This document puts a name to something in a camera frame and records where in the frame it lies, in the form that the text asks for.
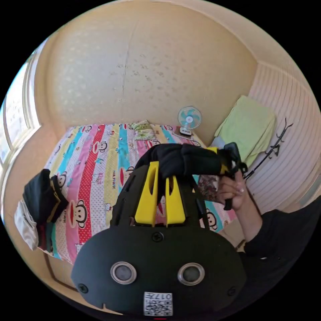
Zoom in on pile of clothes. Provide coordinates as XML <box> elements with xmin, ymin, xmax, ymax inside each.
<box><xmin>14</xmin><ymin>169</ymin><xmax>70</xmax><ymax>252</ymax></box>

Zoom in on bed with striped cartoon sheet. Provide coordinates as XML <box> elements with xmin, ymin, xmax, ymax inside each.
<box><xmin>37</xmin><ymin>122</ymin><xmax>240</xmax><ymax>264</ymax></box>

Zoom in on small turquoise table fan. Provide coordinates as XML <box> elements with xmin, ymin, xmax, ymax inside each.
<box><xmin>177</xmin><ymin>106</ymin><xmax>203</xmax><ymax>136</ymax></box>

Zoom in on window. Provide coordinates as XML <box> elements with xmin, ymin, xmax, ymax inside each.
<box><xmin>0</xmin><ymin>45</ymin><xmax>42</xmax><ymax>167</ymax></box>

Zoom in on person's body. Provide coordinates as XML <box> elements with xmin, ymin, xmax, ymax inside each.
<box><xmin>237</xmin><ymin>198</ymin><xmax>321</xmax><ymax>310</ymax></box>

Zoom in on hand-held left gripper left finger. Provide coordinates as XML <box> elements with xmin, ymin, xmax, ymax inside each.
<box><xmin>134</xmin><ymin>161</ymin><xmax>160</xmax><ymax>226</ymax></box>

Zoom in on black pants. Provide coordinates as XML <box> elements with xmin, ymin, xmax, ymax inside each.
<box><xmin>136</xmin><ymin>143</ymin><xmax>223</xmax><ymax>209</ymax></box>

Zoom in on black wall hook rack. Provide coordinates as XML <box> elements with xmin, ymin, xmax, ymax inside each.
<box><xmin>275</xmin><ymin>117</ymin><xmax>294</xmax><ymax>144</ymax></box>

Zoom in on black clothes hanger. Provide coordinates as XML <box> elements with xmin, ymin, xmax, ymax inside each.
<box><xmin>243</xmin><ymin>144</ymin><xmax>281</xmax><ymax>180</ymax></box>

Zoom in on dark floral patterned cloth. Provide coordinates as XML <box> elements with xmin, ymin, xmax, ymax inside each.
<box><xmin>197</xmin><ymin>175</ymin><xmax>219</xmax><ymax>202</ymax></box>

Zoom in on small green patterned pillow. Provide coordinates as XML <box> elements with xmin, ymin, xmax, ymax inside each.
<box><xmin>131</xmin><ymin>120</ymin><xmax>155</xmax><ymax>140</ymax></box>

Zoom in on person's right forearm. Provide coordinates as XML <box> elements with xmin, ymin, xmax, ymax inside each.
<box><xmin>234</xmin><ymin>199</ymin><xmax>264</xmax><ymax>243</ymax></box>

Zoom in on light green towel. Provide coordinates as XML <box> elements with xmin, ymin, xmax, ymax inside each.
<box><xmin>214</xmin><ymin>95</ymin><xmax>277</xmax><ymax>168</ymax></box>

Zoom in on person's right hand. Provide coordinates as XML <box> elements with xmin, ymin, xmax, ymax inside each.
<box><xmin>217</xmin><ymin>171</ymin><xmax>251</xmax><ymax>212</ymax></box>

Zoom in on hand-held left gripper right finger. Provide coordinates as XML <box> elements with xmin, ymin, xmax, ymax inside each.
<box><xmin>165</xmin><ymin>175</ymin><xmax>188</xmax><ymax>225</ymax></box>

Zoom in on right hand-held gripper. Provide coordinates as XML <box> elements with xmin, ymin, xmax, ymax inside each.
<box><xmin>206</xmin><ymin>147</ymin><xmax>248</xmax><ymax>211</ymax></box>

